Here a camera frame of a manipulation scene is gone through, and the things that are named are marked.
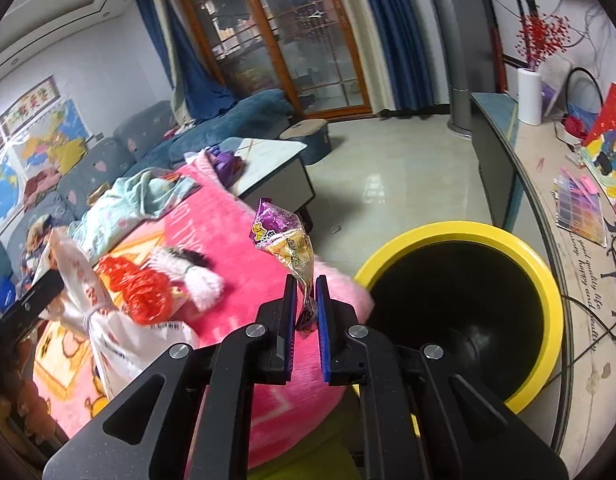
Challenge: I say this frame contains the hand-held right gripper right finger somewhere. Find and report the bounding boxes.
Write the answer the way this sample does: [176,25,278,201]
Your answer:
[315,275,571,480]

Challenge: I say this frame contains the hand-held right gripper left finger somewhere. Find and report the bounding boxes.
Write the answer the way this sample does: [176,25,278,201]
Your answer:
[42,275,297,480]

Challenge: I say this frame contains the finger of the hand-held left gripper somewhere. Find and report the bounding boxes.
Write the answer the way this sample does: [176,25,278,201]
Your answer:
[0,269,66,348]

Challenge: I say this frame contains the white plastic bag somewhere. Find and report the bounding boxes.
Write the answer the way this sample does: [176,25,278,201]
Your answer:
[40,227,201,401]

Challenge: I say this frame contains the purple and gold candy wrapper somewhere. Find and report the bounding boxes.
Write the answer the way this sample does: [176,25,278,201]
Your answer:
[249,197,319,332]

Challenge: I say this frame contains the yellow-rimmed black trash bin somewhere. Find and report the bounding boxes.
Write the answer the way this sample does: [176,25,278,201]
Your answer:
[345,221,564,441]

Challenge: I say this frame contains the colourful clothes pile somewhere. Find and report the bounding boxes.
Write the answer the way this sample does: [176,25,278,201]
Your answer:
[20,212,71,271]

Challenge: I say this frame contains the white foam fruit net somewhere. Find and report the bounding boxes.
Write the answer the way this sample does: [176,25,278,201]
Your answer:
[146,247,226,311]

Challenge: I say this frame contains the red foam net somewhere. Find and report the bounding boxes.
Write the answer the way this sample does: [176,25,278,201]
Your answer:
[95,254,173,326]

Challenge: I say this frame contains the world map poster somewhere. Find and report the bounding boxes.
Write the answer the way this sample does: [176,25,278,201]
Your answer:
[0,150,28,251]

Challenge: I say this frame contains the pink printed blanket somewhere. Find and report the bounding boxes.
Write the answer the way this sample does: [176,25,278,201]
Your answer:
[32,152,376,471]

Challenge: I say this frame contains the pink clothes pile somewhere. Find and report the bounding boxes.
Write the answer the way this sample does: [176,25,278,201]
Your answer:
[22,170,63,211]

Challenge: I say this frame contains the light blue printed cloth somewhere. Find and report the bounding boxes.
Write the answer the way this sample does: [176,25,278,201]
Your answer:
[68,170,201,266]

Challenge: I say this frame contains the blue-grey sofa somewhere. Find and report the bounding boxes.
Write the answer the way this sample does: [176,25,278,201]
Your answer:
[0,89,295,311]

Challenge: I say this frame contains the country map poster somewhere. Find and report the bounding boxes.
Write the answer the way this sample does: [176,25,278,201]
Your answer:
[12,102,91,176]

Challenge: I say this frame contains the white-topped coffee table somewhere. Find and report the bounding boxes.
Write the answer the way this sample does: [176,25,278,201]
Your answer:
[223,137,316,221]

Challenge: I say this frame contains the purple bag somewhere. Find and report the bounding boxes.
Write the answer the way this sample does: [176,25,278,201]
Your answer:
[208,146,246,186]

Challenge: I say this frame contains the round stool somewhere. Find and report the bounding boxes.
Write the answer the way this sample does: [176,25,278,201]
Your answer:
[279,119,331,165]

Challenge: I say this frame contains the long tv cabinet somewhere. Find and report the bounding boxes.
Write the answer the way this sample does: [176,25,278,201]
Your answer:
[470,91,616,461]

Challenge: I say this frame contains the colourful bead box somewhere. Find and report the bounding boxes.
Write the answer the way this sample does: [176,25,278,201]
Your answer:
[553,170,609,247]

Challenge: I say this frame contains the blue curtain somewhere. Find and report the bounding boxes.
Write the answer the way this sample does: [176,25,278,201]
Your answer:
[350,0,451,113]
[132,0,239,126]

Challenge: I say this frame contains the wooden-framed glass door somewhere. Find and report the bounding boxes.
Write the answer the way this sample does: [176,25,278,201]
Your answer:
[170,0,373,118]

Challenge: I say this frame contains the grey tower air conditioner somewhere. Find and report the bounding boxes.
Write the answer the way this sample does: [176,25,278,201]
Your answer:
[420,0,476,138]

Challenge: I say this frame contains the white vase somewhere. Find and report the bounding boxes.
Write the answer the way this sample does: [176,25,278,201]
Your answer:
[517,67,543,126]

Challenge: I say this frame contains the colourful painting board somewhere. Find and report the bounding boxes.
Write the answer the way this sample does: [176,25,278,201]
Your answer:
[580,82,616,221]

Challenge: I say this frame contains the red berry branches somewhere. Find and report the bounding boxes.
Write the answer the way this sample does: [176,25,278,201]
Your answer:
[515,12,571,73]

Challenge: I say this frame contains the black hoop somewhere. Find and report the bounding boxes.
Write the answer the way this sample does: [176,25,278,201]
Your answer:
[565,67,604,116]

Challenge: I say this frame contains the black cable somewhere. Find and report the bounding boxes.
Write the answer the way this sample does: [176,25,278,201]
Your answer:
[558,295,616,391]

